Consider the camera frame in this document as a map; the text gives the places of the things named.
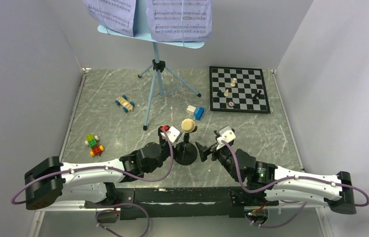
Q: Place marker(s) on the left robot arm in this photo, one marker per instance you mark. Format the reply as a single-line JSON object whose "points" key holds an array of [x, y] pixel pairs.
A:
{"points": [[53, 181]]}

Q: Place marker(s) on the white chess piece upper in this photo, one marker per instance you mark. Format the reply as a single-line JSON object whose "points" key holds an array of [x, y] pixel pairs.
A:
{"points": [[233, 82]]}

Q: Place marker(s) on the gold toy microphone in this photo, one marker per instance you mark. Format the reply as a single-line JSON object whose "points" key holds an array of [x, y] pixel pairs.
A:
{"points": [[188, 125]]}

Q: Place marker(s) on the black chess piece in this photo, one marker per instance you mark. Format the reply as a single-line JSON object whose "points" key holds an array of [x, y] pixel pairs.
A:
{"points": [[220, 94], [256, 95]]}

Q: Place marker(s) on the wooden toy car blue wheels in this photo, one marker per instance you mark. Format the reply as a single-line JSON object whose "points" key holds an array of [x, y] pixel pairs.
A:
{"points": [[126, 105]]}

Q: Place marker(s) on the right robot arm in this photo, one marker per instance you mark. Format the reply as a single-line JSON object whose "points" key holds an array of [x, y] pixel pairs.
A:
{"points": [[275, 183]]}

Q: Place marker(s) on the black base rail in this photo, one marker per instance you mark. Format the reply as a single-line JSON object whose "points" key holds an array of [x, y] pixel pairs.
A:
{"points": [[182, 202]]}

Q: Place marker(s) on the light blue music stand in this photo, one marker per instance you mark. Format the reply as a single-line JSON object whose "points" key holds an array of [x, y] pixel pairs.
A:
{"points": [[141, 32]]}

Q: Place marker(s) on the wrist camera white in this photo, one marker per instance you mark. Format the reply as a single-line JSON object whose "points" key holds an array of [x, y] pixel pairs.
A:
{"points": [[228, 136], [170, 132]]}

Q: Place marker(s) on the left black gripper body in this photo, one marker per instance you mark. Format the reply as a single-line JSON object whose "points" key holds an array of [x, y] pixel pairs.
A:
{"points": [[166, 149]]}

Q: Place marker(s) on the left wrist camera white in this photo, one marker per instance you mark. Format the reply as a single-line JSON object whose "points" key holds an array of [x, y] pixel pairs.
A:
{"points": [[170, 132]]}

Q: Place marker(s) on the blue white block toy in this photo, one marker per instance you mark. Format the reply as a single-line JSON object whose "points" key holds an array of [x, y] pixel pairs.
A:
{"points": [[197, 112]]}

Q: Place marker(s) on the poker chip on chessboard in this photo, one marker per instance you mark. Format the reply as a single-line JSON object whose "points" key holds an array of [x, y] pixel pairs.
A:
{"points": [[230, 104]]}

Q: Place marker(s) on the colourful brick toy train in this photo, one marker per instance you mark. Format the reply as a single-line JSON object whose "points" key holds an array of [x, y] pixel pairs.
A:
{"points": [[92, 141]]}

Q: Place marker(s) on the black chess piece left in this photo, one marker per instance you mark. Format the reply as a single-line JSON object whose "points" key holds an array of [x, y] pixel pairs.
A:
{"points": [[220, 94]]}

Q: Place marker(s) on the sheet music page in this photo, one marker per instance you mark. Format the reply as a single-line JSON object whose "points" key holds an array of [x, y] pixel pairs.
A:
{"points": [[116, 15], [179, 20]]}

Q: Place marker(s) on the black chess piece right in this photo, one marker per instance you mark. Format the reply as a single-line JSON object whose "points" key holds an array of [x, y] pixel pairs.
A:
{"points": [[256, 95]]}

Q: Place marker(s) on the black microphone stand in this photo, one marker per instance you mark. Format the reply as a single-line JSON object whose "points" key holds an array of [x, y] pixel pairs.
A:
{"points": [[185, 152]]}

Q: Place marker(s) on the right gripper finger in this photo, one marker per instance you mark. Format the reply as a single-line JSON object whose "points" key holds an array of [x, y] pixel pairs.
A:
{"points": [[218, 136], [204, 151]]}

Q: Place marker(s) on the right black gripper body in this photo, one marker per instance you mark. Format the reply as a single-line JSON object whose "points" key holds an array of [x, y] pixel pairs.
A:
{"points": [[224, 155]]}

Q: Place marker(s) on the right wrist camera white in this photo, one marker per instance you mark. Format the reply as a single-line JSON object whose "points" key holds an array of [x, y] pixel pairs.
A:
{"points": [[228, 136]]}

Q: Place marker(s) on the black white chessboard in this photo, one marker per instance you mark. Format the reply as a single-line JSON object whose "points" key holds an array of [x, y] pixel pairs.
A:
{"points": [[248, 82]]}

